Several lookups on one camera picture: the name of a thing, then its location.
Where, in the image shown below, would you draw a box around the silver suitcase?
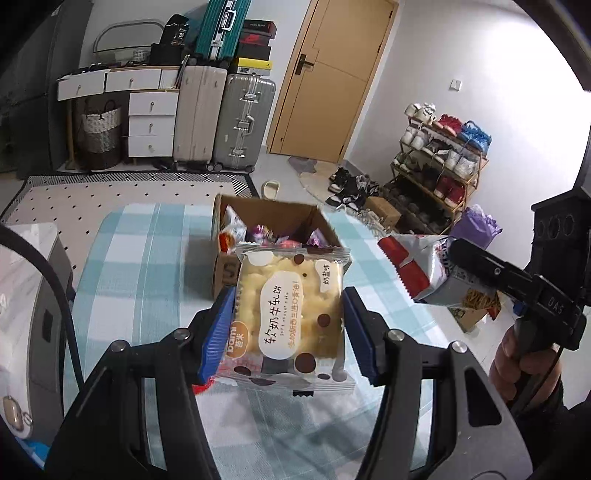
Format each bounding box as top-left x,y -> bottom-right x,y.
213,73 -> 277,171

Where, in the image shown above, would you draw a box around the yellow and black box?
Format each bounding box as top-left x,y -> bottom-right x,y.
229,58 -> 271,77

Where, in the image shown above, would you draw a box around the teal suitcase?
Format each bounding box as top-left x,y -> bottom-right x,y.
194,0 -> 253,64

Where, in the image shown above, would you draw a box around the striped laundry basket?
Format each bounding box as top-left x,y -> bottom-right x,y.
81,102 -> 123,171

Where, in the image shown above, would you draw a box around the blue checked tablecloth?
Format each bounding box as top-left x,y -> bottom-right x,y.
62,200 -> 468,480

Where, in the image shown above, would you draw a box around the cream biscuit packet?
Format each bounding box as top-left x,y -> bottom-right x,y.
218,241 -> 357,398

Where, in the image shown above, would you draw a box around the rows of shelved shoes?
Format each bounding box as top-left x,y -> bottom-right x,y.
392,102 -> 491,232

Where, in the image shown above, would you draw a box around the white drawer desk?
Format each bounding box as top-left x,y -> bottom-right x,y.
56,65 -> 186,167

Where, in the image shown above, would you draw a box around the arched mirror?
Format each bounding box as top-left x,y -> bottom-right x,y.
92,23 -> 167,66

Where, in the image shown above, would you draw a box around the pile of sneakers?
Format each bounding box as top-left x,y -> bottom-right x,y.
325,167 -> 394,223

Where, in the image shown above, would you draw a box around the person's right hand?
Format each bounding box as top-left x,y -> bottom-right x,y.
488,323 -> 564,408

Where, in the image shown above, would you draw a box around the person's right forearm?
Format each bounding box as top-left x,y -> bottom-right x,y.
508,381 -> 591,480

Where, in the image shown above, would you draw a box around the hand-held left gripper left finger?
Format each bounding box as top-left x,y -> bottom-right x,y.
44,285 -> 239,480

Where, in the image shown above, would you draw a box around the white orange snack packet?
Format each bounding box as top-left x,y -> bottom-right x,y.
219,205 -> 246,253

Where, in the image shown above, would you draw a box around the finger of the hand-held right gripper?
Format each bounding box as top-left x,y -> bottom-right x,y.
448,237 -> 544,306

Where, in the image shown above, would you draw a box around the wooden door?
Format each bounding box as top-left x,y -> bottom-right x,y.
269,0 -> 399,164

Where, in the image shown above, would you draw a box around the patterned floor rug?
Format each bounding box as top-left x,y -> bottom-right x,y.
0,173 -> 256,227

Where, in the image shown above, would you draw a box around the small brown cardboard box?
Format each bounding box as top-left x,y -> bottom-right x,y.
364,196 -> 403,227

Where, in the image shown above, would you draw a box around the purple plastic bag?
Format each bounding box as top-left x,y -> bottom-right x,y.
450,205 -> 502,250

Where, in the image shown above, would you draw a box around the white grey appliance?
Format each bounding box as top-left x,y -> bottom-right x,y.
0,223 -> 75,446

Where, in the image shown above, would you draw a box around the flat black shoe box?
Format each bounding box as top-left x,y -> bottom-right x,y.
242,19 -> 278,40

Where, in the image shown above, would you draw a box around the white and red snack bag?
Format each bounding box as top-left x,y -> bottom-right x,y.
377,233 -> 505,334

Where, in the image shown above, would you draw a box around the wooden shoe rack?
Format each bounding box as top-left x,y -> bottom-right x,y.
390,104 -> 490,237

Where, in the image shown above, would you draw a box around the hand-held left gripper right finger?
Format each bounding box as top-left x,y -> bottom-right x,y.
341,286 -> 537,480

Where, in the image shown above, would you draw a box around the plain black shoe box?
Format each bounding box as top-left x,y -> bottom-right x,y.
235,44 -> 273,61

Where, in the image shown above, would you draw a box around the dark tall cabinet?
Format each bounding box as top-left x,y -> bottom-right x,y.
0,0 -> 93,179

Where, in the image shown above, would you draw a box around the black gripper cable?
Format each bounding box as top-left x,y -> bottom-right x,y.
0,224 -> 85,389
510,346 -> 563,418

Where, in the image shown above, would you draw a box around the grey door mat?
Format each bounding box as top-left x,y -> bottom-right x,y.
288,155 -> 343,206

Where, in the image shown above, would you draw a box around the black storage box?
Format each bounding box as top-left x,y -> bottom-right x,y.
150,42 -> 186,66

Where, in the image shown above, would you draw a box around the black printed box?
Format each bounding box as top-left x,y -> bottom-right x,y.
162,14 -> 190,47

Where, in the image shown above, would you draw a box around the beige suitcase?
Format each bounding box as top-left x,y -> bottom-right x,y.
172,65 -> 228,164

